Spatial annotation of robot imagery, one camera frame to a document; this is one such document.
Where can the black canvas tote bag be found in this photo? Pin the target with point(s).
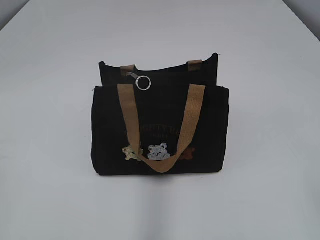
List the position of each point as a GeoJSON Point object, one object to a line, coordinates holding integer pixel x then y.
{"type": "Point", "coordinates": [160, 97]}

